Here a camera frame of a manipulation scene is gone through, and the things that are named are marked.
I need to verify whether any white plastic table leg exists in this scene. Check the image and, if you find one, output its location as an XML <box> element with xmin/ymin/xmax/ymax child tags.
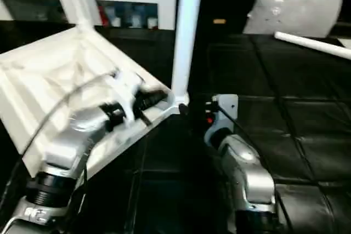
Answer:
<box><xmin>170</xmin><ymin>0</ymin><xmax>206</xmax><ymax>106</ymax></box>
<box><xmin>64</xmin><ymin>0</ymin><xmax>97</xmax><ymax>34</ymax></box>
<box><xmin>274</xmin><ymin>31</ymin><xmax>351</xmax><ymax>60</ymax></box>

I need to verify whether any white plastic table top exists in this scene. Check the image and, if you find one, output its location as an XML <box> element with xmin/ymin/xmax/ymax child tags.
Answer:
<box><xmin>0</xmin><ymin>24</ymin><xmax>190</xmax><ymax>178</ymax></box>

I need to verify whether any black work mat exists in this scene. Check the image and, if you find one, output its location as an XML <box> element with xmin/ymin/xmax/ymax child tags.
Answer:
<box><xmin>0</xmin><ymin>19</ymin><xmax>351</xmax><ymax>234</ymax></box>

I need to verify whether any red box in cabinet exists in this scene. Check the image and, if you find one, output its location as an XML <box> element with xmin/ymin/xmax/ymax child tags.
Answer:
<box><xmin>98</xmin><ymin>5</ymin><xmax>106</xmax><ymax>26</ymax></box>

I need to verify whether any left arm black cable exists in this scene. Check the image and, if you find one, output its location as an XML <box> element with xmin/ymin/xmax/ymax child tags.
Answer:
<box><xmin>21</xmin><ymin>71</ymin><xmax>116</xmax><ymax>158</ymax></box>

